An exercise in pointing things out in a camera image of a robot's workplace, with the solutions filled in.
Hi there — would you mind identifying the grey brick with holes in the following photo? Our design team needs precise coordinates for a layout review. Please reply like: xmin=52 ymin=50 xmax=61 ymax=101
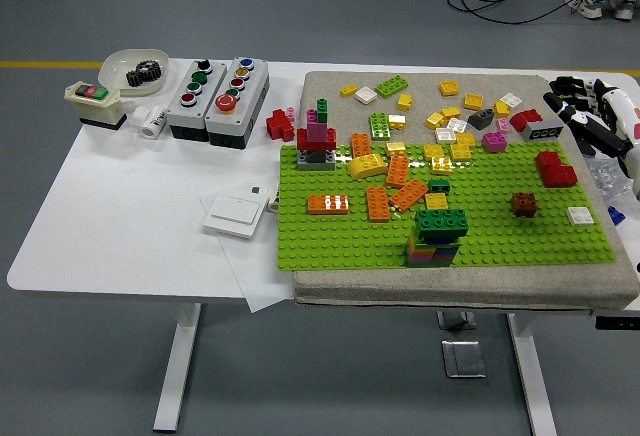
xmin=522 ymin=119 xmax=565 ymax=143

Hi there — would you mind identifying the lime green studded baseplate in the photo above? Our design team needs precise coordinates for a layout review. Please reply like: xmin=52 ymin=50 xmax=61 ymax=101
xmin=276 ymin=139 xmax=617 ymax=271

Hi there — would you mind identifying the grey arch brick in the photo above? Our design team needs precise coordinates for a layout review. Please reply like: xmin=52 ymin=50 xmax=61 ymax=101
xmin=296 ymin=148 xmax=337 ymax=171

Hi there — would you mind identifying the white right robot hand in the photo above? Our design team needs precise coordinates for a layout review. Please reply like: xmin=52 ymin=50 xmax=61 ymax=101
xmin=542 ymin=75 xmax=640 ymax=178

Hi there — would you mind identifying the large red stepped brick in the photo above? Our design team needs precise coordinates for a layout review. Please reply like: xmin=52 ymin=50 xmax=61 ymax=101
xmin=534 ymin=150 xmax=579 ymax=189

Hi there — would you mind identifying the white table leg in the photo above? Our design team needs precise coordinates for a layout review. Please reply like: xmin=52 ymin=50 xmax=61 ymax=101
xmin=152 ymin=302 xmax=204 ymax=432
xmin=505 ymin=313 xmax=557 ymax=436

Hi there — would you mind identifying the red cross-shaped brick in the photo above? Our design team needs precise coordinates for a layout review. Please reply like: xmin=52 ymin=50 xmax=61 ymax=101
xmin=265 ymin=109 xmax=296 ymax=142

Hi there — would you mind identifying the white wall switch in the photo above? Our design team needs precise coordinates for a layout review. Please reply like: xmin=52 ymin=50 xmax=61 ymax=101
xmin=202 ymin=193 xmax=264 ymax=240

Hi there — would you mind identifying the brown square brick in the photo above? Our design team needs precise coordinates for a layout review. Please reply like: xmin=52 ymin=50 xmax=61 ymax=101
xmin=509 ymin=191 xmax=540 ymax=218

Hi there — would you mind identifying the grey four-button control box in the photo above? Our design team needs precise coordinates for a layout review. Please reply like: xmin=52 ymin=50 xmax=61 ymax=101
xmin=166 ymin=59 xmax=229 ymax=143

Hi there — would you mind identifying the lime green long brick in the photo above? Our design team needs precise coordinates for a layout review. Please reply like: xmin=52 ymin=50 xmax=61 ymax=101
xmin=374 ymin=76 xmax=410 ymax=100

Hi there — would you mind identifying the black metal gear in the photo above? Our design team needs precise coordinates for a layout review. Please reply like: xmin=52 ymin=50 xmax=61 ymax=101
xmin=137 ymin=59 xmax=162 ymax=82
xmin=125 ymin=66 xmax=151 ymax=88

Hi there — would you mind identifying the grey emergency-stop control box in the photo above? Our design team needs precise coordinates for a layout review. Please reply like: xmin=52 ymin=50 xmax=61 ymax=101
xmin=204 ymin=57 xmax=271 ymax=150

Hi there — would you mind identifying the grey-brown mat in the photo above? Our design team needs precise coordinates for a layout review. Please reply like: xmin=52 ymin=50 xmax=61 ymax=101
xmin=292 ymin=70 xmax=640 ymax=318

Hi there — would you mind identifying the white pipe tee fitting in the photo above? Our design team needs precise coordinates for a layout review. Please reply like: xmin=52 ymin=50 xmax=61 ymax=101
xmin=132 ymin=104 xmax=169 ymax=140

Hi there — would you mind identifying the black table control panel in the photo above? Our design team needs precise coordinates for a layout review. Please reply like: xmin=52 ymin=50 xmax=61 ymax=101
xmin=594 ymin=314 xmax=640 ymax=330

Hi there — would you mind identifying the lime green medium brick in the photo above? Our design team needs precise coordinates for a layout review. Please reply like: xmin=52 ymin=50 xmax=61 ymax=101
xmin=368 ymin=112 xmax=394 ymax=142

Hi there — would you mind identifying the red wide brick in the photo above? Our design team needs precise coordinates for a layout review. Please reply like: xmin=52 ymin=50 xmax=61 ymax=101
xmin=296 ymin=127 xmax=337 ymax=152

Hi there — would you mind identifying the dark green long brick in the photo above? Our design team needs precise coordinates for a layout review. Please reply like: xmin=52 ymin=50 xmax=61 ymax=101
xmin=414 ymin=208 xmax=470 ymax=241

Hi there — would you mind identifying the magenta pink square brick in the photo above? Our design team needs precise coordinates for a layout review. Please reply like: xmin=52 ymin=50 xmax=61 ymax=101
xmin=480 ymin=132 xmax=507 ymax=154

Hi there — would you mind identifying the white paper sheet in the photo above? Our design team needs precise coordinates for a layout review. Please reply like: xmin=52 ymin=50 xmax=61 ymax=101
xmin=199 ymin=190 xmax=296 ymax=315

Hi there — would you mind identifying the metal floor socket box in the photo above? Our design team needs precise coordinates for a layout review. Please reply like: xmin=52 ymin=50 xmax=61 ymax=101
xmin=439 ymin=339 xmax=487 ymax=380

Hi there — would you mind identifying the orange long brick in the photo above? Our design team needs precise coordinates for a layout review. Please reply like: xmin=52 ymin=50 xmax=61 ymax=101
xmin=365 ymin=185 xmax=391 ymax=223
xmin=305 ymin=193 xmax=350 ymax=216
xmin=383 ymin=154 xmax=410 ymax=189
xmin=388 ymin=179 xmax=429 ymax=213

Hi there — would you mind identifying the multicolour brick stack lime top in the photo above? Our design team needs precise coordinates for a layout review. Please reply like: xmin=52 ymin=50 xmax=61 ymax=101
xmin=403 ymin=233 xmax=461 ymax=268

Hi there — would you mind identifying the clear plastic bag of screws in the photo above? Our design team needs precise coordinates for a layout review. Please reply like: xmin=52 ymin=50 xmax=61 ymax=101
xmin=585 ymin=156 xmax=639 ymax=205

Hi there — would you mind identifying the yellow curved brick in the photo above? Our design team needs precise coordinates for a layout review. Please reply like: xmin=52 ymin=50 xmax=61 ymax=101
xmin=346 ymin=153 xmax=388 ymax=181

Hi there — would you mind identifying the white plastic bowl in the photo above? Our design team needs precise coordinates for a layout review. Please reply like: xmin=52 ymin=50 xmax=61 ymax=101
xmin=97 ymin=48 xmax=170 ymax=97

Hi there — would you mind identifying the beige red-green switch box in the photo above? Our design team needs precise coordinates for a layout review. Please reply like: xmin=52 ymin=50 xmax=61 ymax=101
xmin=64 ymin=80 xmax=127 ymax=131

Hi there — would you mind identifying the pink tall brick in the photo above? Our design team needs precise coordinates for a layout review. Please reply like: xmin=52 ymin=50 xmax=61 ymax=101
xmin=305 ymin=109 xmax=329 ymax=141

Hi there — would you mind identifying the dark grey slope brick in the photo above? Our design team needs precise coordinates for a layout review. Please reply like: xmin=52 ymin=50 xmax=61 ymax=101
xmin=468 ymin=109 xmax=495 ymax=131

